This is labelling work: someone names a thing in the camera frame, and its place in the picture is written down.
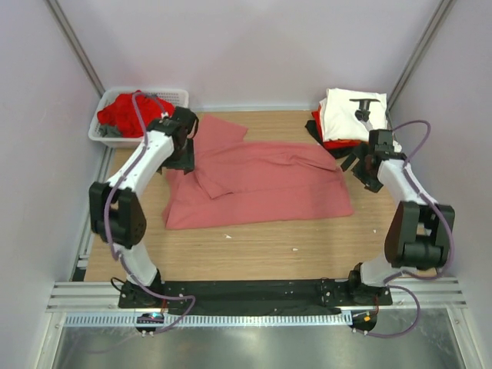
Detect pink t shirt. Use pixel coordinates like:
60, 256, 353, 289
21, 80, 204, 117
162, 115, 354, 230

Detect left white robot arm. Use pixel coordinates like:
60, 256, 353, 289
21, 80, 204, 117
88, 107, 199, 308

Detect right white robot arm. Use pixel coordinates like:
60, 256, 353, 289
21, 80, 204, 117
341, 129, 455, 304

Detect red folded t shirt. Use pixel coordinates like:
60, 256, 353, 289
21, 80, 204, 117
308, 109, 362, 150

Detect white folded printed t shirt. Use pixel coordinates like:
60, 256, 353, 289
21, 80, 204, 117
320, 88, 387, 141

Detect black folded t shirt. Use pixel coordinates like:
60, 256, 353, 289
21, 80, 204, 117
304, 120, 361, 159

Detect white plastic basket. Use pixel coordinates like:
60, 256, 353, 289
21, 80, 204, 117
88, 87, 189, 148

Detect red crumpled t shirt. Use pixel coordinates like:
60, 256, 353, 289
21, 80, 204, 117
96, 90, 176, 138

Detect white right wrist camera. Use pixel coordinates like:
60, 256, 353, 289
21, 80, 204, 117
393, 140, 402, 153

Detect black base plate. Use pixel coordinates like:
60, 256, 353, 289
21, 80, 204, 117
118, 279, 393, 317

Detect grey cable duct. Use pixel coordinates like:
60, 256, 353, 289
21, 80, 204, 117
64, 311, 352, 328

